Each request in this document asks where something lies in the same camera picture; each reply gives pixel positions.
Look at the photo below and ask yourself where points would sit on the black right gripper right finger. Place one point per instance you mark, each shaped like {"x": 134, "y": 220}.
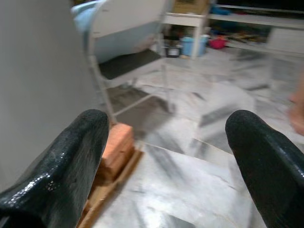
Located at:
{"x": 270, "y": 171}

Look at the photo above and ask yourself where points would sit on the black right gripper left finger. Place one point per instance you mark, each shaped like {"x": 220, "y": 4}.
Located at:
{"x": 59, "y": 171}

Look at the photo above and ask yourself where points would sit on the white fridge cabinet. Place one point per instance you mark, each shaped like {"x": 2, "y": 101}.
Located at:
{"x": 35, "y": 71}

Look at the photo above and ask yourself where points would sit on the wooden base board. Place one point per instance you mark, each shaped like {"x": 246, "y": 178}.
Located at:
{"x": 107, "y": 197}

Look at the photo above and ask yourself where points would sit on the orange clay brick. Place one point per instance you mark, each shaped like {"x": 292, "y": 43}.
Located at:
{"x": 121, "y": 137}
{"x": 115, "y": 171}

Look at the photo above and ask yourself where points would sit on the bare person foot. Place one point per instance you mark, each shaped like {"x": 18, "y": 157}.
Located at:
{"x": 298, "y": 111}

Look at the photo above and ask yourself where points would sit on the white folding chair black seat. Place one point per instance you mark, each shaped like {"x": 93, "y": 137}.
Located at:
{"x": 128, "y": 63}

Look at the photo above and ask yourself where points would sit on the pink plastic tub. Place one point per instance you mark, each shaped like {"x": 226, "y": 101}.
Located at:
{"x": 217, "y": 43}

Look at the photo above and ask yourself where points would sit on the blue plastic bucket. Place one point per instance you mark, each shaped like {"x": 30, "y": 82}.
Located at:
{"x": 192, "y": 46}

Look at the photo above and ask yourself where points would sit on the long white shelf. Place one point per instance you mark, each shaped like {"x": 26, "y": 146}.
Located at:
{"x": 256, "y": 21}

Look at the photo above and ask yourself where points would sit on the small black box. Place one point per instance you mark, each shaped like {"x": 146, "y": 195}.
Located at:
{"x": 173, "y": 51}

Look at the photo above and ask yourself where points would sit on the light blue cloth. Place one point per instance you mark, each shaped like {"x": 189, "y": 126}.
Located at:
{"x": 80, "y": 16}

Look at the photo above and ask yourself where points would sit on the white small table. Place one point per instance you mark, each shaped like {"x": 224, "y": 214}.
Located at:
{"x": 187, "y": 20}

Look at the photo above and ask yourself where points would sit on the tan cardboard box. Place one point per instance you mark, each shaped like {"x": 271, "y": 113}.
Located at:
{"x": 190, "y": 6}

